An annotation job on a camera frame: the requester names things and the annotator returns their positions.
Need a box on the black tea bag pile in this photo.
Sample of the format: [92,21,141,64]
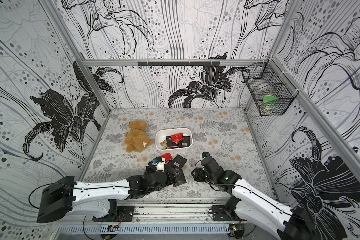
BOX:
[168,169,187,188]

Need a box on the red foil tea bag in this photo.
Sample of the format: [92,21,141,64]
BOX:
[161,153,173,163]
[171,133,184,143]

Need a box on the black barcode tea bag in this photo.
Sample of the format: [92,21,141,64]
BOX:
[178,136,191,148]
[171,155,188,170]

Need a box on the yellow label tea bag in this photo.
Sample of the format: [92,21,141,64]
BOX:
[160,140,169,149]

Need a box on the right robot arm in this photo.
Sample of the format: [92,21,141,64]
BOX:
[192,152,321,240]

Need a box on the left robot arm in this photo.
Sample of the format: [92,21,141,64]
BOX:
[37,171,174,224]

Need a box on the white plastic storage box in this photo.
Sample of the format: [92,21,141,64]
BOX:
[155,128,193,152]

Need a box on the brown teddy bear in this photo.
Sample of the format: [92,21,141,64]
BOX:
[124,120,155,153]

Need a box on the green lid cup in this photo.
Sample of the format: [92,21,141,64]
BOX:
[263,95,278,114]

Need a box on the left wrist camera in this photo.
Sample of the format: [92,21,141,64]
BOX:
[155,162,166,172]

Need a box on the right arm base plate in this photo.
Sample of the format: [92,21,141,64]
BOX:
[209,205,240,222]

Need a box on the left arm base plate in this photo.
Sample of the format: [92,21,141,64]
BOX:
[92,206,135,223]

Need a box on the black wire basket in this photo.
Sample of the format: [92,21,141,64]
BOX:
[241,60,295,116]

